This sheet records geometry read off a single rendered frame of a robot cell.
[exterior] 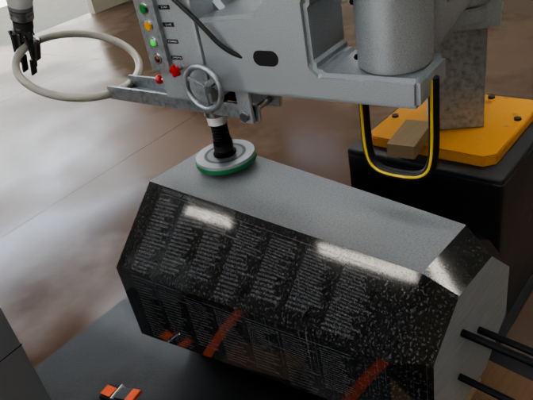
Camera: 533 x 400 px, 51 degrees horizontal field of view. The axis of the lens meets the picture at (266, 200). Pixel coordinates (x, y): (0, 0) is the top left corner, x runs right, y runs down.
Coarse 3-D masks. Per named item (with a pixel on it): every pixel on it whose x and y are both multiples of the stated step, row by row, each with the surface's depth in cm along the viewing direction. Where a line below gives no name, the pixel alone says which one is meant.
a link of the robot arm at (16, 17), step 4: (8, 8) 209; (32, 8) 211; (12, 12) 209; (16, 12) 208; (20, 12) 209; (24, 12) 209; (28, 12) 210; (32, 12) 212; (12, 16) 210; (16, 16) 210; (20, 16) 210; (24, 16) 210; (28, 16) 211; (32, 16) 213; (12, 20) 212; (16, 20) 211; (20, 20) 211; (24, 20) 211; (28, 20) 212; (32, 20) 214
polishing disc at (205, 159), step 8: (240, 144) 204; (248, 144) 203; (200, 152) 204; (208, 152) 203; (240, 152) 198; (248, 152) 197; (200, 160) 198; (208, 160) 197; (216, 160) 196; (224, 160) 195; (232, 160) 194; (240, 160) 193; (248, 160) 195; (208, 168) 193; (216, 168) 192; (224, 168) 192
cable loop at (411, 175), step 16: (432, 80) 140; (432, 96) 142; (368, 112) 157; (432, 112) 145; (368, 128) 160; (432, 128) 147; (368, 144) 162; (432, 144) 149; (368, 160) 164; (432, 160) 153; (400, 176) 161; (416, 176) 158
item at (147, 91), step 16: (144, 80) 212; (112, 96) 210; (128, 96) 204; (144, 96) 199; (160, 96) 194; (256, 96) 184; (272, 96) 181; (208, 112) 185; (224, 112) 181; (256, 112) 173
